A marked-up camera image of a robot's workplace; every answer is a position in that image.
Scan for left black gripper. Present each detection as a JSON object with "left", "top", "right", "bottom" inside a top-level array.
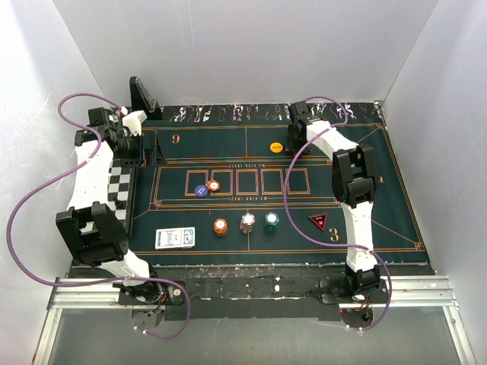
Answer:
[{"left": 115, "top": 131, "right": 168, "bottom": 168}]

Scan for yellow big blind button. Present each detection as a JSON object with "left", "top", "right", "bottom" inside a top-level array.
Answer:
[{"left": 269, "top": 142, "right": 284, "bottom": 154}]

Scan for purple small blind button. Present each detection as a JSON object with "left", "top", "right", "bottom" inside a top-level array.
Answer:
[{"left": 194, "top": 184, "right": 208, "bottom": 198}]

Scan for orange chips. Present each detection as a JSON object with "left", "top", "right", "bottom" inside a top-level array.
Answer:
[{"left": 207, "top": 179, "right": 221, "bottom": 192}]

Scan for orange red chip stack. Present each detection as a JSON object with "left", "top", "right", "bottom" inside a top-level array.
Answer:
[{"left": 213, "top": 218, "right": 228, "bottom": 236}]

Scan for red triangular all-in marker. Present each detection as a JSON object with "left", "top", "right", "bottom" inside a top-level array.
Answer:
[{"left": 309, "top": 214, "right": 327, "bottom": 231}]

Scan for peach blue chip stack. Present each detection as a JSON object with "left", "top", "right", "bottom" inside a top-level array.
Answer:
[{"left": 240, "top": 213, "right": 256, "bottom": 233}]

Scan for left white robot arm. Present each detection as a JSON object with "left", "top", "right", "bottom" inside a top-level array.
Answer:
[{"left": 56, "top": 107, "right": 166, "bottom": 304}]

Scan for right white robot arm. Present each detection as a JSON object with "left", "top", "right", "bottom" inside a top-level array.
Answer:
[{"left": 284, "top": 100, "right": 380, "bottom": 303}]

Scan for black white checkerboard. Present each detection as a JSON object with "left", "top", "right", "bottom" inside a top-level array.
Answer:
[{"left": 107, "top": 160, "right": 136, "bottom": 235}]

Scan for black stand with clear panel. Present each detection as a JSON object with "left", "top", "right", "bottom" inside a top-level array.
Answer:
[{"left": 129, "top": 76, "right": 162, "bottom": 120}]

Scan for green poker table mat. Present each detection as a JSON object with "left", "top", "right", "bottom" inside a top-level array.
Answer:
[{"left": 122, "top": 101, "right": 431, "bottom": 266}]

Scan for blue white card deck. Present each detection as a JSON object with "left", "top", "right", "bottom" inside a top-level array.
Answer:
[{"left": 154, "top": 227, "right": 196, "bottom": 250}]

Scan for green chip stack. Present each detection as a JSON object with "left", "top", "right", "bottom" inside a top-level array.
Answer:
[{"left": 264, "top": 212, "right": 280, "bottom": 232}]

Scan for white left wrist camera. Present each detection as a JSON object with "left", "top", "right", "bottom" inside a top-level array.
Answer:
[{"left": 122, "top": 110, "right": 148, "bottom": 136}]

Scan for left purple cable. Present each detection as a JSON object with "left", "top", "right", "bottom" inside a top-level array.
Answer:
[{"left": 7, "top": 92, "right": 192, "bottom": 339}]

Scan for aluminium mounting rail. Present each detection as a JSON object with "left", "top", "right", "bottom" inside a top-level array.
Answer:
[{"left": 33, "top": 274, "right": 476, "bottom": 364}]

